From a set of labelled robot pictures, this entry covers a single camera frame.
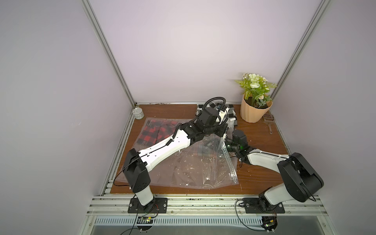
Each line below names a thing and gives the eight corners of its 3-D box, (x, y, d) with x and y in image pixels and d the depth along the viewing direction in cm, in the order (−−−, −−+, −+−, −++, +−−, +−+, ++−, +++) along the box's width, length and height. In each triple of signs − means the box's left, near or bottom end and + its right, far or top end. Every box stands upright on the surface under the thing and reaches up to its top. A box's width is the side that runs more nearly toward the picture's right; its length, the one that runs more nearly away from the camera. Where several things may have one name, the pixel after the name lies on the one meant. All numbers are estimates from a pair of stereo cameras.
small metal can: (133, 120, 114) (130, 115, 109) (135, 112, 119) (133, 107, 114) (143, 119, 113) (140, 114, 109) (145, 112, 119) (143, 107, 114)
